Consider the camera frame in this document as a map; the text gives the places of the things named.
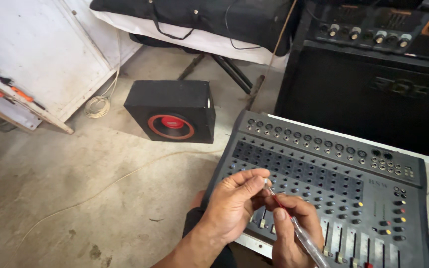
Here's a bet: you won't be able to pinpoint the person's right hand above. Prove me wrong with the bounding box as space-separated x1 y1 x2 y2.
265 193 325 268

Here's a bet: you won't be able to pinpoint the person's left hand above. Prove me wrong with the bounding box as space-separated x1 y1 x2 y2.
203 168 272 245

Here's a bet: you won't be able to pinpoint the large black amplifier cabinet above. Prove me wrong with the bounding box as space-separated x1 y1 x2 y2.
274 0 429 163

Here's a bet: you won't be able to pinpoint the black fabric bag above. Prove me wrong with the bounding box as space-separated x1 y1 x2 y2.
89 0 301 57

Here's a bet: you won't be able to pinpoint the black speaker box red cone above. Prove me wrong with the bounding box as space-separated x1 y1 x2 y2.
124 80 216 144

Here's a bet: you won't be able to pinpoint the white table cloth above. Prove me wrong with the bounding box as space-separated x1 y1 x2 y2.
91 9 290 70

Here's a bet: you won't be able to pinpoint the coiled white cable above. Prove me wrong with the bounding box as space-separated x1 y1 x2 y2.
84 30 122 119

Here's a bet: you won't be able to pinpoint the grey audio mixer console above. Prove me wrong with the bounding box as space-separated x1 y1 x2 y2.
201 110 429 268

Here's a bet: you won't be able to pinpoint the black folding stand legs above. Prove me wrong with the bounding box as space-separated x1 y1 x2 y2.
177 52 254 95

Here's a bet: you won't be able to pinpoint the person's leg in black trousers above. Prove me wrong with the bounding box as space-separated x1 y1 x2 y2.
182 189 238 268

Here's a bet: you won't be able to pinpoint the clear-handled red-shaft screwdriver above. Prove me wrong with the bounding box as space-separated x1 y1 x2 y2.
264 178 331 268

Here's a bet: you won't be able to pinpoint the white metal panel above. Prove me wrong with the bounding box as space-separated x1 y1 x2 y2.
0 0 143 135

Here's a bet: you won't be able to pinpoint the thin beige floor cable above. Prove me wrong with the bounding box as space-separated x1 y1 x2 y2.
2 149 225 268

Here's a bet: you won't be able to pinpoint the brown hanging cable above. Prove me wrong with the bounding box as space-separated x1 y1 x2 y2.
251 0 299 109

